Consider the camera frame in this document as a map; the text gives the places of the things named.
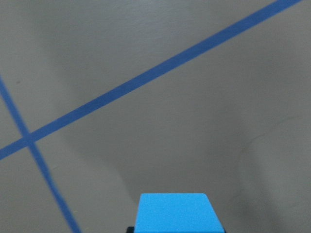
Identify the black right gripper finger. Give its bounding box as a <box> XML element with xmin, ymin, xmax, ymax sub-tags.
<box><xmin>126</xmin><ymin>226</ymin><xmax>134</xmax><ymax>233</ymax></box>

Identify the blue block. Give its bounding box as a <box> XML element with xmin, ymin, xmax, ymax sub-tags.
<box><xmin>134</xmin><ymin>193</ymin><xmax>225</xmax><ymax>233</ymax></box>

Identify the blue tape line lengthwise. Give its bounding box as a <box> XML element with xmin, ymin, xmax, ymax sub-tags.
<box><xmin>0</xmin><ymin>80</ymin><xmax>81</xmax><ymax>233</ymax></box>

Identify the blue tape line crosswise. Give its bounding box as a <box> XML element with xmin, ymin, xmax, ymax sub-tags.
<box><xmin>0</xmin><ymin>0</ymin><xmax>298</xmax><ymax>159</ymax></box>

